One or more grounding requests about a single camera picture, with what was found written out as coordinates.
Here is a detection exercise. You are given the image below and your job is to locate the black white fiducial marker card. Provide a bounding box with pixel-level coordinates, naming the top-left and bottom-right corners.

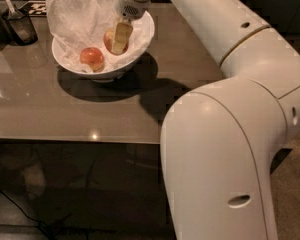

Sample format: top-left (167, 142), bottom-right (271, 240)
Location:
top-left (20, 0), bottom-right (46, 17)

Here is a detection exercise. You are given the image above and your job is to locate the yellow-red apple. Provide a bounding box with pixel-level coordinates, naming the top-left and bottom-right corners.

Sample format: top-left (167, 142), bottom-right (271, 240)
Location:
top-left (103, 28), bottom-right (129, 55)

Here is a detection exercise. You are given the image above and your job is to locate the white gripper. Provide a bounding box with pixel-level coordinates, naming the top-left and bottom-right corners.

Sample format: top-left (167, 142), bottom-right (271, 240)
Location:
top-left (111, 0), bottom-right (150, 54)

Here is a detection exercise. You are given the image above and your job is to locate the black cable on floor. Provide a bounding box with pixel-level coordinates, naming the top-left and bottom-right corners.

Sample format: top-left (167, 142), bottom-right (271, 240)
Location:
top-left (0, 178), bottom-right (91, 240)

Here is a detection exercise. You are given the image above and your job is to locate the white crumpled paper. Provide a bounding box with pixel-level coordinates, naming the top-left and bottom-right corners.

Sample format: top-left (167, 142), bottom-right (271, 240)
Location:
top-left (45, 0), bottom-right (151, 74)

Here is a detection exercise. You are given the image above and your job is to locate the red apple on left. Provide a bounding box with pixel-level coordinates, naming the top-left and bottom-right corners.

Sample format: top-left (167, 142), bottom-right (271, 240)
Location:
top-left (80, 47), bottom-right (104, 72)

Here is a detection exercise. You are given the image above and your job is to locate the white bowl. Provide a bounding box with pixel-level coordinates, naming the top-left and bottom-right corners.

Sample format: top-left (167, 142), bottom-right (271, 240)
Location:
top-left (52, 12), bottom-right (155, 83)

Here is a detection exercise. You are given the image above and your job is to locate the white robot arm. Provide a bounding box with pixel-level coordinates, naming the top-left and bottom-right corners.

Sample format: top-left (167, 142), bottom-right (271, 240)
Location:
top-left (116, 0), bottom-right (300, 240)

